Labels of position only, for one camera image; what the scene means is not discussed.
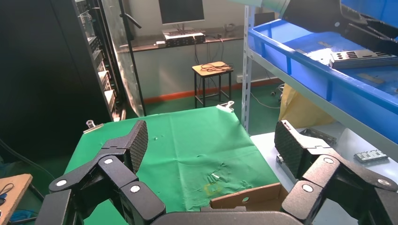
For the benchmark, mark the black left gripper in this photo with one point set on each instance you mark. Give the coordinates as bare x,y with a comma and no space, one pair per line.
314,15

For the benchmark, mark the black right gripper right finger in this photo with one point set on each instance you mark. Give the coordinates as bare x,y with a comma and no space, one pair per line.
311,164

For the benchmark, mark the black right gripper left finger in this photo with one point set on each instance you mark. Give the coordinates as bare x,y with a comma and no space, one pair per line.
124,174

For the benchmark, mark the metal IO shield plate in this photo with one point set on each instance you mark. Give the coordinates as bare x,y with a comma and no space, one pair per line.
343,56

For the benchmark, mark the brown cardboard box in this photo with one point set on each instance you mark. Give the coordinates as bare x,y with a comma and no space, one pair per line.
264,192

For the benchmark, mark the blue plastic tray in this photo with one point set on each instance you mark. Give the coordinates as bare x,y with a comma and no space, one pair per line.
311,71

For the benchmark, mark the stack of metal shield plates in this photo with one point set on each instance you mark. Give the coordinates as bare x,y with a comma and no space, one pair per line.
357,64

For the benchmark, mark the yellow woven sack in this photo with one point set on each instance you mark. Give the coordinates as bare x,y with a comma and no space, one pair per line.
298,111

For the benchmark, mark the silver metal clamp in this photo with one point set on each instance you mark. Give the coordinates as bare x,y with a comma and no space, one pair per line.
93,126
226,106

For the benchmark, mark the grey metal shelf board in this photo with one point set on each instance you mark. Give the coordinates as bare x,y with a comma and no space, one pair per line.
342,115

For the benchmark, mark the slotted metal comb part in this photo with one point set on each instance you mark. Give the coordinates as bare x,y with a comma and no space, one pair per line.
371,156

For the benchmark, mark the green cloth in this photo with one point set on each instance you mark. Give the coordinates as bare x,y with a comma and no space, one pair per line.
186,139

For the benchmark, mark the clear rack door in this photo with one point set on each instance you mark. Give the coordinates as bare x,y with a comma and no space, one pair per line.
133,96

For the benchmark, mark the small dark caster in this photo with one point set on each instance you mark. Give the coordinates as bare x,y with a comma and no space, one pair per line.
276,90

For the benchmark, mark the small white tape scrap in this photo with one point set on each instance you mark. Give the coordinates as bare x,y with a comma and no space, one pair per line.
215,176

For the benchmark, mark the wooden board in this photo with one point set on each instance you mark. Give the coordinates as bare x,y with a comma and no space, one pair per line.
15,195

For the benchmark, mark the black server rack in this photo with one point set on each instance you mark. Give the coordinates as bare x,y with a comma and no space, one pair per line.
46,93

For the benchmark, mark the black rectangular panel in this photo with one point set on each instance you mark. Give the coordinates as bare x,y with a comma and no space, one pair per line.
265,18

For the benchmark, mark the wooden stool black legs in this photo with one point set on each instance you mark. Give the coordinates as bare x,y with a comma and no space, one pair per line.
211,70

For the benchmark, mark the dark desk counter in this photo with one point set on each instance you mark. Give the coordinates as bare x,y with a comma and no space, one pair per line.
230,34

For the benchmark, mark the computer keyboard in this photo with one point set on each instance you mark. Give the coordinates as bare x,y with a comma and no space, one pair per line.
185,31

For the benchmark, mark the black computer monitor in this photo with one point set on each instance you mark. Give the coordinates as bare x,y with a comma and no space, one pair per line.
180,11

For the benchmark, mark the perforated shelf upright post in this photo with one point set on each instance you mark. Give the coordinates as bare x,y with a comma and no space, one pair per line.
247,77

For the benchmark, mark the white wall outlet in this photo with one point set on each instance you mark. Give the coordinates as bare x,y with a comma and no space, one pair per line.
239,78

